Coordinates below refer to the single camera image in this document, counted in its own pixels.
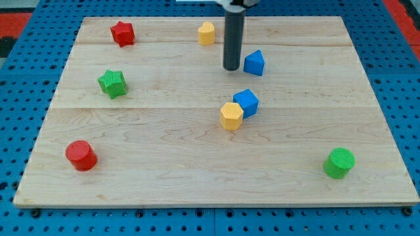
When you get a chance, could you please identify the blue triangle block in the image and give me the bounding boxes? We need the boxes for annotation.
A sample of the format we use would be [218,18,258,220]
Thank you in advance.
[243,50,265,76]

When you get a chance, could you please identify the yellow heart block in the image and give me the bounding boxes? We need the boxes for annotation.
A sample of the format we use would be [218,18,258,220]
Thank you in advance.
[198,22,215,46]

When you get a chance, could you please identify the yellow hexagon block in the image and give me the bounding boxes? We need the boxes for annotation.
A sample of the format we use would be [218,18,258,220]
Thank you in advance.
[220,102,243,130]

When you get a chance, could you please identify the blue cube block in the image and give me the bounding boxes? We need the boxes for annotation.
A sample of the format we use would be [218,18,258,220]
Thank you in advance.
[232,89,259,119]

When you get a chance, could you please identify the wooden board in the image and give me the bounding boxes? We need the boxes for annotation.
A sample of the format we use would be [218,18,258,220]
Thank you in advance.
[13,16,419,208]

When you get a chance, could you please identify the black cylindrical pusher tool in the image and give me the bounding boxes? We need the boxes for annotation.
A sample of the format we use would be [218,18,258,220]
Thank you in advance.
[223,10,245,71]

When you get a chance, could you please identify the green star block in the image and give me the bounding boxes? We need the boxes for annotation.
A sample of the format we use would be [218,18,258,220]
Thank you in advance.
[97,69,127,100]

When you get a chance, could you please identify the red star block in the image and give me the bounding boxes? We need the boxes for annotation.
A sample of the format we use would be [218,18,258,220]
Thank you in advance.
[110,21,135,47]

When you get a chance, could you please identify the red cylinder block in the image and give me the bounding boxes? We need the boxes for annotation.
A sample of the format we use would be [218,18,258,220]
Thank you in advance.
[65,140,97,171]

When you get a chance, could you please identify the green cylinder block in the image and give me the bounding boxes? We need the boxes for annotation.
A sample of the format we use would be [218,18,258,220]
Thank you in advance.
[324,147,356,179]

